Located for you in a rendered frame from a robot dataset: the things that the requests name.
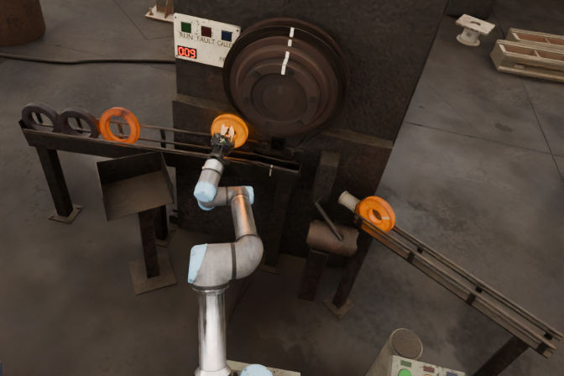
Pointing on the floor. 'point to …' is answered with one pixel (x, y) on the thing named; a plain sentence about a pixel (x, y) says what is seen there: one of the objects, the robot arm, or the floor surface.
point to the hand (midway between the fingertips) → (229, 127)
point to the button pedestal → (415, 368)
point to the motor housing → (325, 239)
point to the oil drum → (18, 1)
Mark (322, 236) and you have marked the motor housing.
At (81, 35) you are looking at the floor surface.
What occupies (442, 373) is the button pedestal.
